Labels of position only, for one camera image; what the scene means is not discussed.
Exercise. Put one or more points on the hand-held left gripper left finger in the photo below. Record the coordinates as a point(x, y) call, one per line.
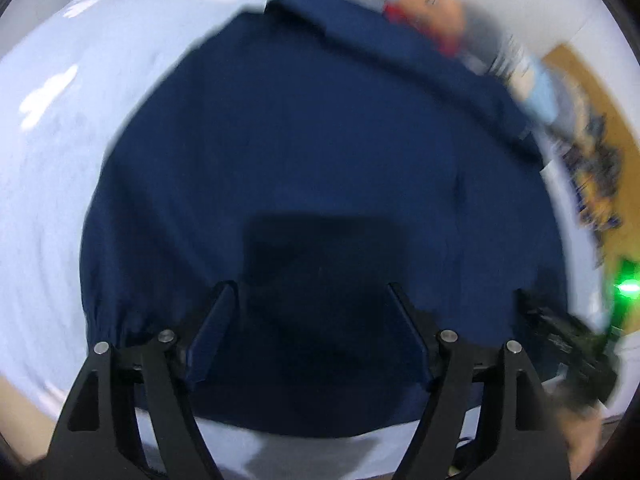
point(212, 330)

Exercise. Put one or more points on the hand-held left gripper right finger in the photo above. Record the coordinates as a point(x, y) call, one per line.
point(412, 330)

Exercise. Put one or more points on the navy blue work garment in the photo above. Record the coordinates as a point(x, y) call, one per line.
point(300, 135)

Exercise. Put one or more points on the person's right forearm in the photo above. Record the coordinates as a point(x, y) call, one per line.
point(580, 440)

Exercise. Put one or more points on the yellow patterned cushion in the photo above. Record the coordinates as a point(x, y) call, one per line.
point(607, 110)

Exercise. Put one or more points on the patchwork printed quilt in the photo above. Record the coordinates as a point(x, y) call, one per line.
point(540, 95)

